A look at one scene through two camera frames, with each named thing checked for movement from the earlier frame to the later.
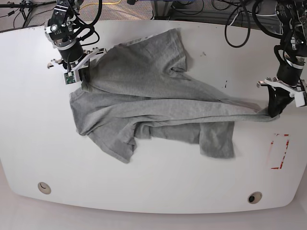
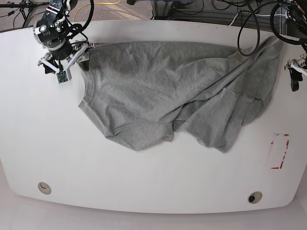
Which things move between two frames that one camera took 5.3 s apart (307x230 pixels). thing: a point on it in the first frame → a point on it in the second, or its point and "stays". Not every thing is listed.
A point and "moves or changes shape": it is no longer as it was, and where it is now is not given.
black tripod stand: [25, 7] stays
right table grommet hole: [254, 197] stays
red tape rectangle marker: [284, 154] stays
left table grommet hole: [44, 188] stays
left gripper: [74, 57] → [62, 60]
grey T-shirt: [139, 88] moves or changes shape
